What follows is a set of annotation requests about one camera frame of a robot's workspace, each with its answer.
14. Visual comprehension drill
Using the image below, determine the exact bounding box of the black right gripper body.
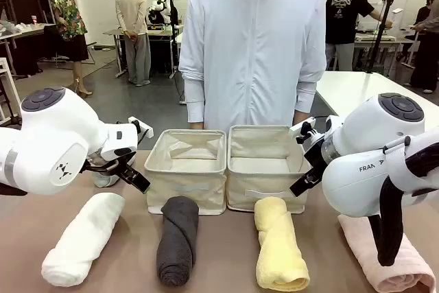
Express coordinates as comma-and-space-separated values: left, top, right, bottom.
301, 134, 335, 174

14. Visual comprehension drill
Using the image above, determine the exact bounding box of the white side table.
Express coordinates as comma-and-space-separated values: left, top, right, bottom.
314, 70, 439, 129

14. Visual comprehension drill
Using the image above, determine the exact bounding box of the beige fabric bin creased liner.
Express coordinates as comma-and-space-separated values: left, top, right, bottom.
143, 128, 228, 215

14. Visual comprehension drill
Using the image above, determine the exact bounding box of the grey background work table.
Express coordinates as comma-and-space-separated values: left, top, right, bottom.
102, 27, 182, 78

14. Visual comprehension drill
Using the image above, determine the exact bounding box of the white shelf frame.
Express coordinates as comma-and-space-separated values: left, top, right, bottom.
0, 56, 22, 126

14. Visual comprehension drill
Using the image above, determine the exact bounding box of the woman in floral blouse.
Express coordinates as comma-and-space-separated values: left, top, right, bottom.
44, 0, 93, 98

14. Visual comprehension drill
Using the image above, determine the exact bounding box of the white towel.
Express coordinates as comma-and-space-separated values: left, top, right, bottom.
40, 192, 126, 288

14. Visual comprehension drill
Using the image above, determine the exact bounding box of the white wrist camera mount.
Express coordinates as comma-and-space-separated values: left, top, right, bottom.
289, 117, 317, 145
128, 117, 154, 140

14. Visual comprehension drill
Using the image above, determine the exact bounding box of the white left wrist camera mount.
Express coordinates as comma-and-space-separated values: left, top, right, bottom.
128, 117, 154, 140

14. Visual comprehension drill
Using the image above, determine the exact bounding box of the dark grey twisted towel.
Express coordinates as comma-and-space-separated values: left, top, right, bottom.
156, 196, 200, 287

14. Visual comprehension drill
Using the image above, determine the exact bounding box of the yellow towel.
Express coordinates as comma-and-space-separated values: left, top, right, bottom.
253, 196, 311, 291

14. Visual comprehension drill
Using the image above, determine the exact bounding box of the man in black t-shirt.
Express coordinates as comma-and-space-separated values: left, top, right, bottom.
324, 0, 394, 73

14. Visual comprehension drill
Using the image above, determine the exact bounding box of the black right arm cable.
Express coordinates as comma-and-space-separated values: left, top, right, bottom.
368, 137, 439, 267

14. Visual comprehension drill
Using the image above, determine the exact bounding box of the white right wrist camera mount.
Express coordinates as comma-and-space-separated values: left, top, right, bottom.
289, 117, 317, 145

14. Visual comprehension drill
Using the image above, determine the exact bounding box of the man in beige sweater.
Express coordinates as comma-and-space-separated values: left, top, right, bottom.
115, 0, 152, 87

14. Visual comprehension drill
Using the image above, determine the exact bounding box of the person in white jacket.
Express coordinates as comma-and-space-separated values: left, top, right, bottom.
178, 0, 327, 132

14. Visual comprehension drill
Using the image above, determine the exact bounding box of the grey desk with clutter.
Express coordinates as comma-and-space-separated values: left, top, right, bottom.
0, 21, 58, 78

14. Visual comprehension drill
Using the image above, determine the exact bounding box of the person with face mask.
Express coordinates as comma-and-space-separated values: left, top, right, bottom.
410, 0, 439, 94

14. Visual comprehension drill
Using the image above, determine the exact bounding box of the black camera tripod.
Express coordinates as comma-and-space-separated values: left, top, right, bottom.
365, 0, 399, 74

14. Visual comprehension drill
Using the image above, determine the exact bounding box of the pink towel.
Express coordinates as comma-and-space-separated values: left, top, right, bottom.
337, 213, 436, 293

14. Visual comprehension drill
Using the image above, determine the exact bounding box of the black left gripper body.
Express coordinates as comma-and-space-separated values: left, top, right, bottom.
85, 148, 138, 175

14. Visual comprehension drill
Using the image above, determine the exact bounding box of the grey cluttered background table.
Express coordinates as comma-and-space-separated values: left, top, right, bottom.
353, 30, 418, 71

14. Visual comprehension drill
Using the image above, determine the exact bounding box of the beige fabric bin smooth liner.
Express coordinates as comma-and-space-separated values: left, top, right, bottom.
226, 124, 313, 213

